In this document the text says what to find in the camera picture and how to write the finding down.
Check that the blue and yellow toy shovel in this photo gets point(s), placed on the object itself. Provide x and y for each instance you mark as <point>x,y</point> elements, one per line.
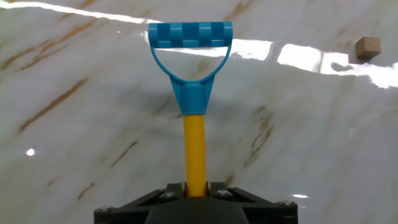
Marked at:
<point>195,149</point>

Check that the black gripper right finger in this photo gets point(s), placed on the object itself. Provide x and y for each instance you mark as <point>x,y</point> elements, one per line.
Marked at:
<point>270,210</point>

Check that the small wooden cube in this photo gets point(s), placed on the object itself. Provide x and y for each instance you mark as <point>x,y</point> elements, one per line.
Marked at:
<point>368,47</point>

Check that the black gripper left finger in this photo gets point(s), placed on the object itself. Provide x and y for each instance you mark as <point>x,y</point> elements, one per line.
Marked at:
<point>130,210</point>

